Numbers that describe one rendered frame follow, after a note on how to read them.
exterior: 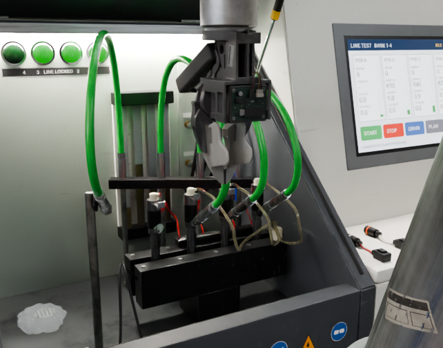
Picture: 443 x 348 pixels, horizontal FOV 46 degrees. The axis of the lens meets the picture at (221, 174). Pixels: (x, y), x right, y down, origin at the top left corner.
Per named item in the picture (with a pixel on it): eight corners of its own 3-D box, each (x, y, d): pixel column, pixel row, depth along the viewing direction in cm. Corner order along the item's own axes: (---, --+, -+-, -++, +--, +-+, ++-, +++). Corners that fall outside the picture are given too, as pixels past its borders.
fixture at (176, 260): (143, 342, 103) (140, 271, 99) (127, 319, 111) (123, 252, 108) (286, 302, 118) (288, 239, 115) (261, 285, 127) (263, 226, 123)
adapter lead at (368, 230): (412, 250, 110) (413, 240, 109) (405, 252, 108) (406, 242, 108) (369, 232, 120) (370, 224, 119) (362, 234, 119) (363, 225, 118)
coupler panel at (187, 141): (184, 185, 133) (182, 60, 125) (179, 181, 136) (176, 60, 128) (229, 179, 139) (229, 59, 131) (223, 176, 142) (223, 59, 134)
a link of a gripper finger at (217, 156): (220, 194, 70) (219, 126, 68) (200, 184, 75) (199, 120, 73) (240, 191, 71) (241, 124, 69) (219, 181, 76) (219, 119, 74)
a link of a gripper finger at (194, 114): (196, 154, 72) (194, 90, 70) (191, 152, 73) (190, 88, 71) (225, 150, 74) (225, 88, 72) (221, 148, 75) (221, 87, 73)
